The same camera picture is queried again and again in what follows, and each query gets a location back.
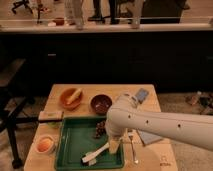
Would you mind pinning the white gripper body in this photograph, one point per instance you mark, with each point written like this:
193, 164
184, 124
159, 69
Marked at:
114, 143

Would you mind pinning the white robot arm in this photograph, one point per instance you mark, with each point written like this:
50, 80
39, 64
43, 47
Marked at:
192, 129

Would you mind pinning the orange bowl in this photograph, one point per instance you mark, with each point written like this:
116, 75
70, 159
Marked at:
66, 94

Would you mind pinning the silver fork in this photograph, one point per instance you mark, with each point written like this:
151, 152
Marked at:
131, 136

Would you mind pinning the bunch of dark grapes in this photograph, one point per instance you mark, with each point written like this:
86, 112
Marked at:
100, 129

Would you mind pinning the grey folded cloth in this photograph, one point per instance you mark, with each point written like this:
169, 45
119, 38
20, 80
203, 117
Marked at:
148, 138

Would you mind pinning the green plastic tray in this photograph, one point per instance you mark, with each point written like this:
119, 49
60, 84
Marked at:
77, 137

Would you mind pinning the blue sponge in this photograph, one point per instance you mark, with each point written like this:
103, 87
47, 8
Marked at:
141, 95

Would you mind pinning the yellow corn cob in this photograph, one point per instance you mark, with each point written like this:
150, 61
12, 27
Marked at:
74, 96

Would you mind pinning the orange fruit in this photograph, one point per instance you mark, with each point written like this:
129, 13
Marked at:
45, 144

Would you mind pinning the beige rectangular block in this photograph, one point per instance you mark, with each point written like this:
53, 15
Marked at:
48, 116

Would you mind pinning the red cup on counter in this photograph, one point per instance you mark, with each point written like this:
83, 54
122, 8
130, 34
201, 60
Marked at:
59, 21

